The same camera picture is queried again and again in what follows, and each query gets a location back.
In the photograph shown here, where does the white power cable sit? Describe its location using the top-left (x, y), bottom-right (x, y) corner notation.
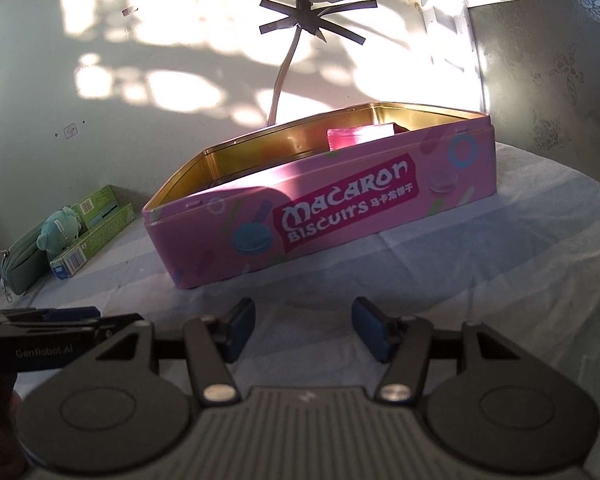
top-left (265, 24), bottom-right (304, 127)

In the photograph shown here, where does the pink zipper pouch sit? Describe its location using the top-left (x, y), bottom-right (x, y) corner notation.
top-left (327, 122), bottom-right (396, 152)

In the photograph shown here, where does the pink macaron biscuit tin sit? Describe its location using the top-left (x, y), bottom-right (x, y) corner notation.
top-left (143, 102), bottom-right (496, 288)

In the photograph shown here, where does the wall socket plate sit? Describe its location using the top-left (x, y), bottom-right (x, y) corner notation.
top-left (64, 122), bottom-right (78, 139)

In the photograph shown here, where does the teal pencil case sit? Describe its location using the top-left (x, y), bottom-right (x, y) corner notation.
top-left (0, 222), bottom-right (50, 302)

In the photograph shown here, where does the black tape cross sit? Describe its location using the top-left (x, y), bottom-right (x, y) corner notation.
top-left (259, 0), bottom-right (378, 44)

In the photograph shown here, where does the teal plush toy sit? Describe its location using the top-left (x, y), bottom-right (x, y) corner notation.
top-left (36, 207), bottom-right (82, 258)

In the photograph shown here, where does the green toothpaste box front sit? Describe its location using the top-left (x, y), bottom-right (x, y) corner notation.
top-left (50, 204), bottom-right (136, 280)

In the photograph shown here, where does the green toothpaste box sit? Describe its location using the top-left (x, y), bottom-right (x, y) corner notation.
top-left (50, 204), bottom-right (136, 280)
top-left (73, 184), bottom-right (119, 230)

